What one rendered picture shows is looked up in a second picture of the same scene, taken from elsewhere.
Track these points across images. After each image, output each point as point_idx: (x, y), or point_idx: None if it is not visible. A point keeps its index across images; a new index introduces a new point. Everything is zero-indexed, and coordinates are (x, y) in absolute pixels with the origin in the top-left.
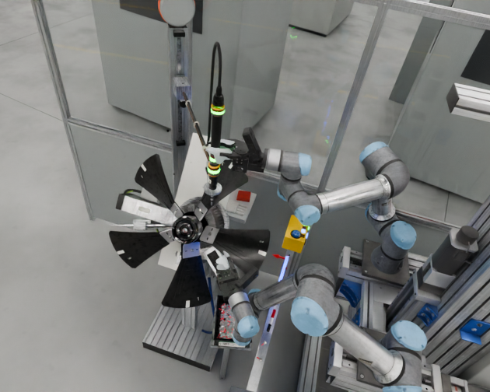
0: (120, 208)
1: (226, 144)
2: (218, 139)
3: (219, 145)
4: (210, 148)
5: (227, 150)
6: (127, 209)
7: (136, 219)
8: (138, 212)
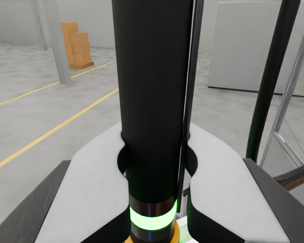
0: (184, 194)
1: (189, 180)
2: (122, 77)
3: (141, 143)
4: (117, 123)
5: (94, 198)
6: (185, 201)
7: (178, 218)
8: (185, 214)
